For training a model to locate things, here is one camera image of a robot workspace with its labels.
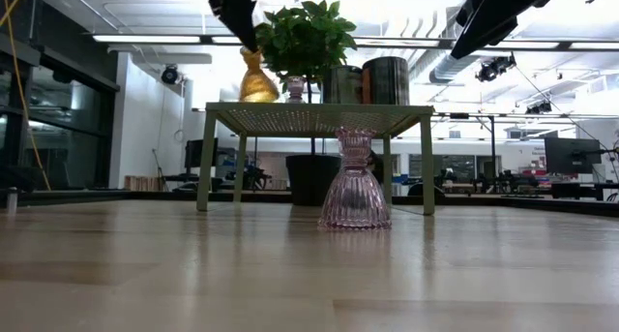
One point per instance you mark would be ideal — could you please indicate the dark ribbed tin can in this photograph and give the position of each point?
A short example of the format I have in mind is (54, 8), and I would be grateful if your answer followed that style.
(389, 80)

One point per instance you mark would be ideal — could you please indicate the green leafy plant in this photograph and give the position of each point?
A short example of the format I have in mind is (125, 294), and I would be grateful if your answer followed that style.
(304, 37)

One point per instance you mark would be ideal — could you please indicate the black desk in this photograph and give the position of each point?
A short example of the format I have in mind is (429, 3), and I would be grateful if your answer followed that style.
(580, 189)

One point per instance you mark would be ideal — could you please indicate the distant black gantry frame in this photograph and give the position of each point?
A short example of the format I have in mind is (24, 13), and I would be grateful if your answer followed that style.
(492, 143)

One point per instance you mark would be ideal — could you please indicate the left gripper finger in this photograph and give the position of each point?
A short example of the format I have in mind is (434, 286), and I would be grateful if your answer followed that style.
(234, 8)

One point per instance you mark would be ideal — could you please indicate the black plant pot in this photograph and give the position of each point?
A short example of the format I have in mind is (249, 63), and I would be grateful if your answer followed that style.
(312, 182)

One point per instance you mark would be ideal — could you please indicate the small grey post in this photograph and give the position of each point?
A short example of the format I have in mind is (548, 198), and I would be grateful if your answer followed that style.
(12, 201)

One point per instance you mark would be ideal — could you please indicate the black chair back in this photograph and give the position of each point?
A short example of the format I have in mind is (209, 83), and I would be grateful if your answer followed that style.
(425, 190)

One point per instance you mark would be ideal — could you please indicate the black aluminium table frame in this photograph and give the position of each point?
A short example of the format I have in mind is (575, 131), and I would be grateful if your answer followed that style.
(532, 205)

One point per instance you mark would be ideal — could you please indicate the amber glass candle holder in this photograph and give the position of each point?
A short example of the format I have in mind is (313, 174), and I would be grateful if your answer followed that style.
(256, 87)

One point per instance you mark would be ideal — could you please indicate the person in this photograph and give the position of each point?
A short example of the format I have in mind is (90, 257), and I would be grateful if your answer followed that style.
(377, 166)

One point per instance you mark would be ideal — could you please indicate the green perforated metal riser shelf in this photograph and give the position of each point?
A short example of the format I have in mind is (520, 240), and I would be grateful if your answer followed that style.
(314, 110)

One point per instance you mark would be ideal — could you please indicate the silver tin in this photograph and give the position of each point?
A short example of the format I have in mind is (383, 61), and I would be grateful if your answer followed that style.
(341, 85)

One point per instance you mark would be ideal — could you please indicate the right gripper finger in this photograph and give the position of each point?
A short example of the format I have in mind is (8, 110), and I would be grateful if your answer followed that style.
(503, 12)
(469, 8)

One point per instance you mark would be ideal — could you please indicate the wooden crate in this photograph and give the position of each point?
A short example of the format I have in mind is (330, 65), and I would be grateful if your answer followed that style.
(142, 183)

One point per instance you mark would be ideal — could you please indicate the black ceiling spotlight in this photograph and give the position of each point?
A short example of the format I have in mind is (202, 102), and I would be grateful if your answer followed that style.
(169, 74)
(539, 108)
(493, 67)

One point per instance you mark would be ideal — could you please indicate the dark computer monitor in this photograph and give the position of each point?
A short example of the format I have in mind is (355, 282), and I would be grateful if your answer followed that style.
(198, 153)
(573, 155)

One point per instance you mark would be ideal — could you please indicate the pink ribbed glass candle holder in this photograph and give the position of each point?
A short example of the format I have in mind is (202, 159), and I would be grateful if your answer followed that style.
(295, 92)
(355, 196)

